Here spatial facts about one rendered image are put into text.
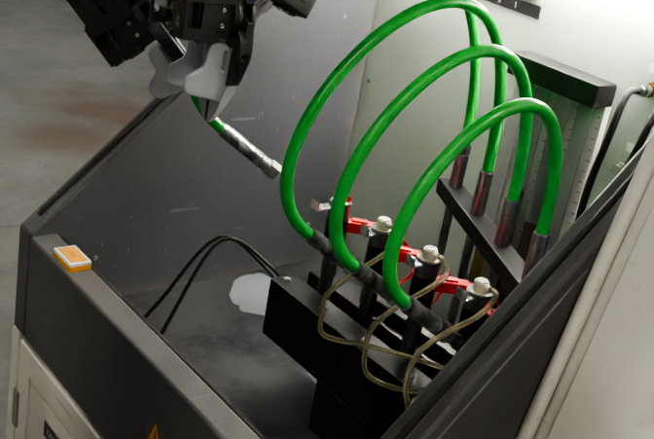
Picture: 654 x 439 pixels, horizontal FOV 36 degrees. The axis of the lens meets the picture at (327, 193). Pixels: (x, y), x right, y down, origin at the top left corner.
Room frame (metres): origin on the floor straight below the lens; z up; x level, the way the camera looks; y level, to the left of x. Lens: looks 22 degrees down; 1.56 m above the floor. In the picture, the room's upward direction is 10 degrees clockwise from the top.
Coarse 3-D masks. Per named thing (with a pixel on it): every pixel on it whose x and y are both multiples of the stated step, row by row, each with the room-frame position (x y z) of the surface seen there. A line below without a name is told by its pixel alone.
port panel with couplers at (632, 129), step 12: (648, 48) 1.19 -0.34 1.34; (648, 60) 1.19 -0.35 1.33; (648, 72) 1.18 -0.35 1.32; (636, 84) 1.19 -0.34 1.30; (648, 84) 1.17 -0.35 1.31; (636, 96) 1.19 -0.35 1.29; (648, 96) 1.16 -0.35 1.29; (636, 108) 1.18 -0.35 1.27; (648, 108) 1.17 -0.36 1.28; (636, 120) 1.18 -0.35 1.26; (624, 132) 1.19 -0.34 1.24; (636, 132) 1.18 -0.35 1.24; (624, 144) 1.19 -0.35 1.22; (624, 156) 1.18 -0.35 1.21; (612, 168) 1.16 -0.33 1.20
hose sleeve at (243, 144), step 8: (224, 128) 1.16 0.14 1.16; (232, 128) 1.17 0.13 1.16; (224, 136) 1.16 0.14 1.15; (232, 136) 1.16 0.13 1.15; (240, 136) 1.17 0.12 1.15; (232, 144) 1.17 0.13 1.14; (240, 144) 1.17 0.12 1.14; (248, 144) 1.17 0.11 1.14; (240, 152) 1.17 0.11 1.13; (248, 152) 1.17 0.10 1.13; (256, 152) 1.17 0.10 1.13; (256, 160) 1.17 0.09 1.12; (264, 160) 1.18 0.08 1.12; (264, 168) 1.18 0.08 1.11
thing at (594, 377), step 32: (640, 160) 0.90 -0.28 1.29; (640, 192) 0.89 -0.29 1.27; (640, 224) 0.88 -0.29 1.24; (608, 256) 0.88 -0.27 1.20; (640, 256) 0.86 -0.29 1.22; (608, 288) 0.87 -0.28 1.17; (640, 288) 0.84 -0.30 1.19; (576, 320) 0.87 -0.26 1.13; (608, 320) 0.85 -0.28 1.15; (640, 320) 0.83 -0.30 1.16; (576, 352) 0.86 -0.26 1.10; (608, 352) 0.83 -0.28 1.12; (640, 352) 0.81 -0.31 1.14; (544, 384) 0.86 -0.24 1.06; (576, 384) 0.84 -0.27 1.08; (608, 384) 0.82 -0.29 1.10; (640, 384) 0.80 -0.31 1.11; (544, 416) 0.85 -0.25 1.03; (576, 416) 0.82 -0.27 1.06; (608, 416) 0.81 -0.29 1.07; (640, 416) 0.79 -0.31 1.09
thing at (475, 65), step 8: (472, 16) 1.26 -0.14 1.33; (472, 24) 1.26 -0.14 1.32; (472, 32) 1.26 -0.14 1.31; (472, 40) 1.26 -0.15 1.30; (472, 64) 1.26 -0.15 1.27; (480, 64) 1.27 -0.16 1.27; (472, 72) 1.26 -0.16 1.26; (480, 72) 1.27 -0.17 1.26; (472, 80) 1.26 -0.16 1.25; (472, 88) 1.26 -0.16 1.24; (192, 96) 1.15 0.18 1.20; (472, 96) 1.27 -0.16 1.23; (472, 104) 1.27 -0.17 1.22; (200, 112) 1.15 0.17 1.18; (472, 112) 1.27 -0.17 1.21; (216, 120) 1.16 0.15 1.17; (464, 120) 1.27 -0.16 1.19; (472, 120) 1.27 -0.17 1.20; (216, 128) 1.16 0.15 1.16; (464, 152) 1.26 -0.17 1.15
